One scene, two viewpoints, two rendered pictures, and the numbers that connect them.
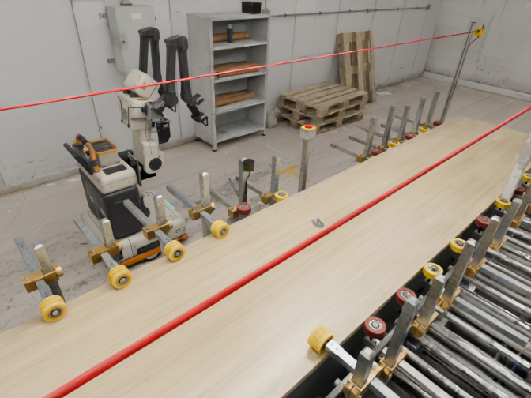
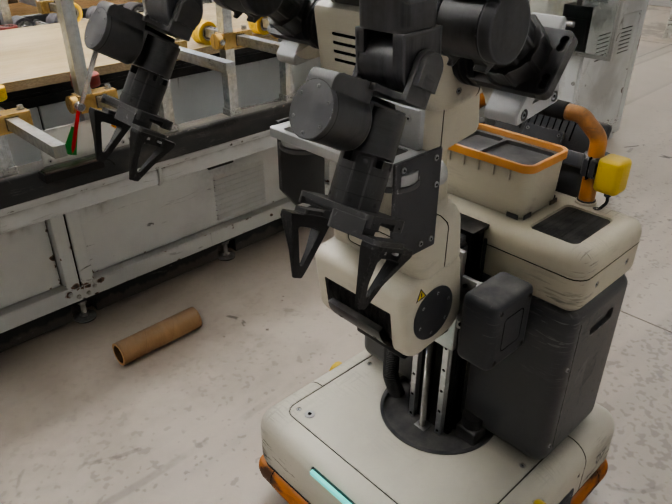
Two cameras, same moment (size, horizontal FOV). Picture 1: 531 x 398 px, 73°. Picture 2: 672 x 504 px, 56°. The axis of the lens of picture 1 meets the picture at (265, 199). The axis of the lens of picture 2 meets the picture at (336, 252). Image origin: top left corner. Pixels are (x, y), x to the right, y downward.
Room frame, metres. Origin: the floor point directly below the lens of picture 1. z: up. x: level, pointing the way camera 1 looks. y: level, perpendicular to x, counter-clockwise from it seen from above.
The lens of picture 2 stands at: (3.48, 0.82, 1.36)
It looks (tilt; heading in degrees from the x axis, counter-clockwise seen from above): 30 degrees down; 179
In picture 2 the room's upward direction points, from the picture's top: straight up
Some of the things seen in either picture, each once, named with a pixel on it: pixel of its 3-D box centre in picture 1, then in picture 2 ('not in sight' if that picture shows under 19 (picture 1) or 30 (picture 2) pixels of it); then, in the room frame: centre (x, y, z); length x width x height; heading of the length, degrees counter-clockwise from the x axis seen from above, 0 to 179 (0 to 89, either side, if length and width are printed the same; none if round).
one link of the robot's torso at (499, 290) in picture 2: (141, 163); (425, 312); (2.52, 1.00, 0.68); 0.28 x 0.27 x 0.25; 42
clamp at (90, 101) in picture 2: (239, 209); (91, 100); (1.70, 0.14, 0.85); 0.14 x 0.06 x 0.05; 134
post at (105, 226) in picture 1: (114, 261); (285, 52); (1.20, 0.67, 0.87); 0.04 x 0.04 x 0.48; 44
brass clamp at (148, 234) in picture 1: (158, 228); (231, 39); (1.35, 0.51, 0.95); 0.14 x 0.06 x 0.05; 134
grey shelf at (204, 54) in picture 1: (231, 81); not in sight; (4.67, 0.52, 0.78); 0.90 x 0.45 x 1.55; 134
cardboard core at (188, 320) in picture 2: not in sight; (158, 335); (1.74, 0.23, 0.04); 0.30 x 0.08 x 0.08; 134
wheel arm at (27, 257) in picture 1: (33, 270); not in sight; (1.04, 0.92, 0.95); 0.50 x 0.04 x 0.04; 44
